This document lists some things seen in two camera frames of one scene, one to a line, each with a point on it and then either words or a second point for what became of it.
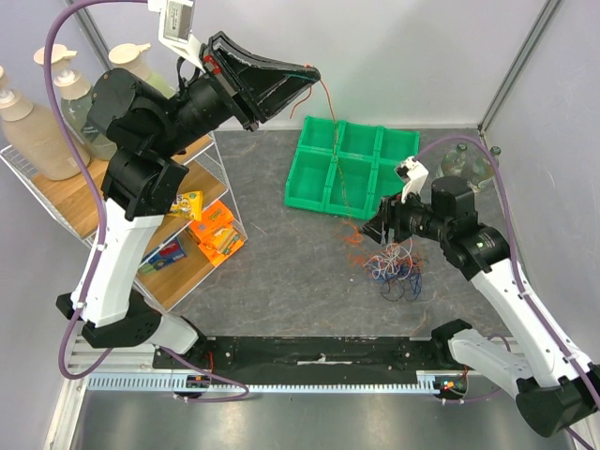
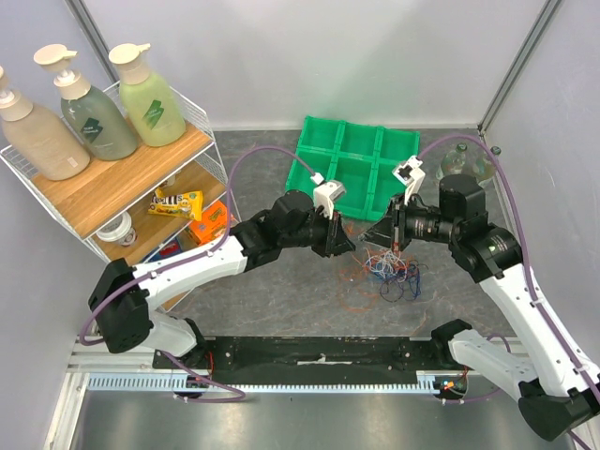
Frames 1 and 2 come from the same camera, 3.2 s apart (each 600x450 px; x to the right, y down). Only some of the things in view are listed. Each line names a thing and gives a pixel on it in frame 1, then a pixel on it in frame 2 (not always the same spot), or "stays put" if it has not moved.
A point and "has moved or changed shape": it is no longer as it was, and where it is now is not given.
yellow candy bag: [187, 204] stays put
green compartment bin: [347, 168] stays put
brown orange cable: [350, 230] to [355, 273]
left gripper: [264, 103] to [336, 240]
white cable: [396, 261] has moved or changed shape
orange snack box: [215, 232] stays put
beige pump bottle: [38, 140] stays put
